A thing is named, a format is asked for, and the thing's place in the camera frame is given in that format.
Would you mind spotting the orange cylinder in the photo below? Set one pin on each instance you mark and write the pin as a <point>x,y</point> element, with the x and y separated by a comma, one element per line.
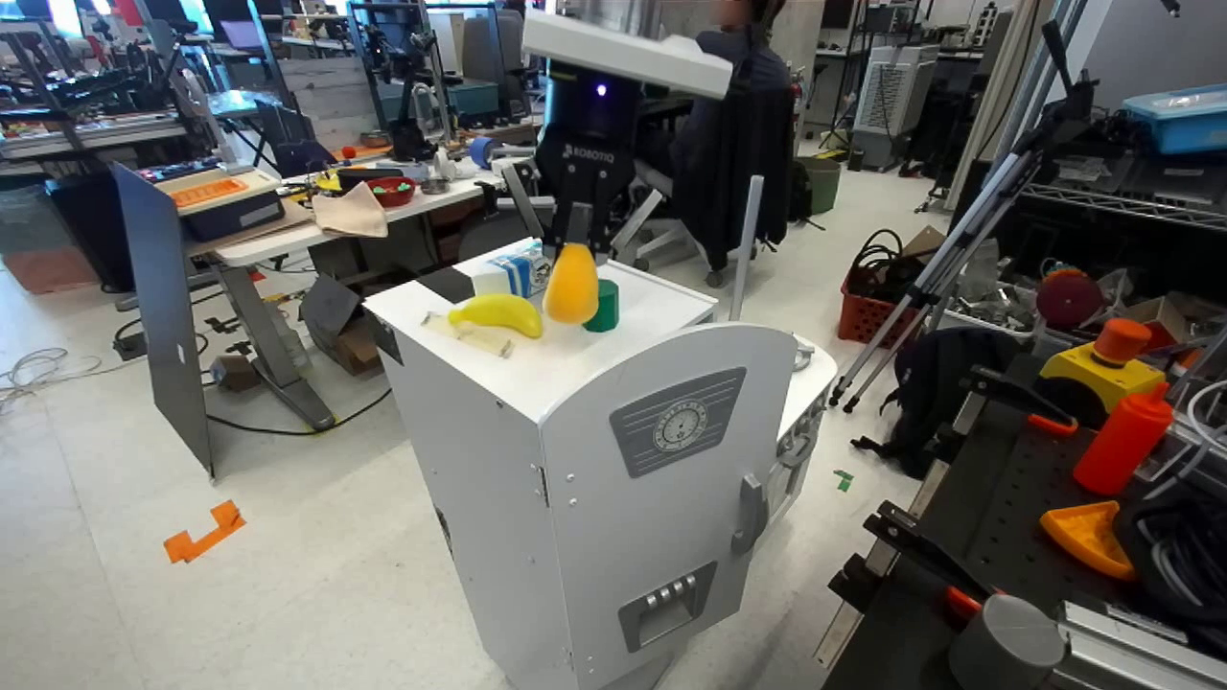
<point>1123,444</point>

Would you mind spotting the grey pole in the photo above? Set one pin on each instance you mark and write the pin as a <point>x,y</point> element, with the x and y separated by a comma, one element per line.
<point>749,243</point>

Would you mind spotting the dark red ball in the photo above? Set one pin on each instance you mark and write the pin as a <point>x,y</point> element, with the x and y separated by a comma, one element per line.
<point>1068,296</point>

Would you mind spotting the silver tripod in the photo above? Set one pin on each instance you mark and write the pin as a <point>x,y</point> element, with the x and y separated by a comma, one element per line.
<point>959,243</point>

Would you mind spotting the tan paper sheet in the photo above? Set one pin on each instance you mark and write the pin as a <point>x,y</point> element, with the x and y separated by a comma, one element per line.
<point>347,214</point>

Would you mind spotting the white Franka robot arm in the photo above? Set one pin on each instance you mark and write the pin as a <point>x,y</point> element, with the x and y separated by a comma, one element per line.
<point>625,58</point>

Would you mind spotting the box with orange lid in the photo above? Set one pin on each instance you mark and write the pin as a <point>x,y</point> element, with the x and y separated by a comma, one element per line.
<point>216,200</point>

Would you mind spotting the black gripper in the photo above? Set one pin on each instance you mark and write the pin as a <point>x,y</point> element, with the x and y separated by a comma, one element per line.
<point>587,140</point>

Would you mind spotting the yellow toy banana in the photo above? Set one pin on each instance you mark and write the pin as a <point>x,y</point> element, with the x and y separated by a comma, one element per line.
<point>501,317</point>

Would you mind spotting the blue plastic case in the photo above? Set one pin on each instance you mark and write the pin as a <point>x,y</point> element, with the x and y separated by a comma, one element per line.
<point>1175,116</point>

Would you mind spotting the aluminium extrusion bar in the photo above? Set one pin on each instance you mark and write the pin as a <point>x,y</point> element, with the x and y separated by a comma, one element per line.
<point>1137,646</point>

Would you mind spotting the dark grey panel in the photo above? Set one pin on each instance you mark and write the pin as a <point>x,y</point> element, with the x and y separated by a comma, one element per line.
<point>168,321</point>

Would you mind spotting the grey cylinder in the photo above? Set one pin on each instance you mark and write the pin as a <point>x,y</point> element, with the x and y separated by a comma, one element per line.
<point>1001,642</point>

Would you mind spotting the white toy kitchen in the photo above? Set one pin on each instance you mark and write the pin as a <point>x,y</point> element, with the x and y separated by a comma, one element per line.
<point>601,448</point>

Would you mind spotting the red basket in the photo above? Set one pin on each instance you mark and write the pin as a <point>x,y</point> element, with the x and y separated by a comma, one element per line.
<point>877,303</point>

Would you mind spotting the orange wedge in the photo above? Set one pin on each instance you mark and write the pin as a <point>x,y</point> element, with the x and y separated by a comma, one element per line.
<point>1087,536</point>

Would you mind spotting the yellow emergency stop button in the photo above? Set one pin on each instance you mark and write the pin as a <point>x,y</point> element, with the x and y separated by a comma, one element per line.
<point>1106,366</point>

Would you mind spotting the small green piece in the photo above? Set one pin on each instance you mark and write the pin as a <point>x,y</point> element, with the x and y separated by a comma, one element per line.
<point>843,482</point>

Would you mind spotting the red bowl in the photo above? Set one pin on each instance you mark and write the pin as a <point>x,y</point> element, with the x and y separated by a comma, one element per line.
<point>385,191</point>

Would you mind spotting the person in dark clothes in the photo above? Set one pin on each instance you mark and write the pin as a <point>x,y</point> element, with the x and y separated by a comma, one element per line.
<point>734,116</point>

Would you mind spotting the green toy cup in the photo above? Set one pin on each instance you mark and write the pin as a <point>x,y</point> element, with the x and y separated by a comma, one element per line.
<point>604,307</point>

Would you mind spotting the orange bracket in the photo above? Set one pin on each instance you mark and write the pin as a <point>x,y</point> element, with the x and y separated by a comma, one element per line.
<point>206,536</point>

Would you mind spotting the blue white small carton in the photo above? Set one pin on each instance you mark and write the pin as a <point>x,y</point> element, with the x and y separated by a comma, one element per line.
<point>513,275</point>

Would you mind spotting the white desk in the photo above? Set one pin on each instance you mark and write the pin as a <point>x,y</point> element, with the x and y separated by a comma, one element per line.
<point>294,256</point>

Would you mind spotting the black bag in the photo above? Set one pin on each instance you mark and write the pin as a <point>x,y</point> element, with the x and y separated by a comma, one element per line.
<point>932,385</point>

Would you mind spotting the small cardboard box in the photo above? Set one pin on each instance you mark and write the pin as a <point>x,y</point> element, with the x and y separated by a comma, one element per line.
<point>339,329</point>

